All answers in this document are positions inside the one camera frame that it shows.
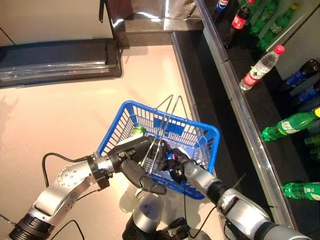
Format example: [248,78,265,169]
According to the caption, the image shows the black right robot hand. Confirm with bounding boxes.
[156,139,197,176]

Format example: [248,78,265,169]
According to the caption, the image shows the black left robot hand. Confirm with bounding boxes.
[107,134,167,196]

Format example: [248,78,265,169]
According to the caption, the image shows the Pepsi bottle blue cap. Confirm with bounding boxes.
[211,0,231,23]
[289,81,320,105]
[281,58,320,88]
[162,147,185,181]

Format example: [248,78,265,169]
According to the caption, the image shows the blue plastic shopping basket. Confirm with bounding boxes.
[96,94,221,200]

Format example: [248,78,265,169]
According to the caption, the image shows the Coca-Cola bottle red cap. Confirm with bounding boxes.
[223,0,256,50]

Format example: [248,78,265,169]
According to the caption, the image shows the silver right robot leg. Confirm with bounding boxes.
[162,217,191,240]

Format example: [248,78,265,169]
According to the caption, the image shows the thin white zip tie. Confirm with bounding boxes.
[233,172,247,188]

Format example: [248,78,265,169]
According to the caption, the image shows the black base shelf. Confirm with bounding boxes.
[171,31,283,226]

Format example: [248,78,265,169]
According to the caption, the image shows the green Sprite bottle yellow cap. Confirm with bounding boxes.
[249,0,280,36]
[257,3,300,51]
[260,107,320,143]

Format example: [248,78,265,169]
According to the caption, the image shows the water bottle red cap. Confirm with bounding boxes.
[239,44,286,91]

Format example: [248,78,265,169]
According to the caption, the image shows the stainless steel clad column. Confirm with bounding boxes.
[98,0,203,48]

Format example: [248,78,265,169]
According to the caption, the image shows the black side shelf unit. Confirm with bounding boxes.
[0,38,123,88]

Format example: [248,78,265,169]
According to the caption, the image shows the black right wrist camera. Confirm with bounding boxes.
[172,164,187,185]

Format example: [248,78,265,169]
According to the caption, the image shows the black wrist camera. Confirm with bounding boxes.
[172,164,187,185]
[94,168,111,191]

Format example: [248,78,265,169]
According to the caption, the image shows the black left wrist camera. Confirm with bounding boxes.
[94,168,111,191]

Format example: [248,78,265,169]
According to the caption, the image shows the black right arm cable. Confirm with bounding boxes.
[183,193,226,240]

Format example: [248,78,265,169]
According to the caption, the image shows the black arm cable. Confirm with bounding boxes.
[41,152,91,188]
[183,193,226,240]

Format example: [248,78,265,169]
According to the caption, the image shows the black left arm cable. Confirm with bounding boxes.
[41,152,91,188]

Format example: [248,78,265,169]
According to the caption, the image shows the black shelf board clear rail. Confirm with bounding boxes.
[194,0,301,63]
[219,57,320,236]

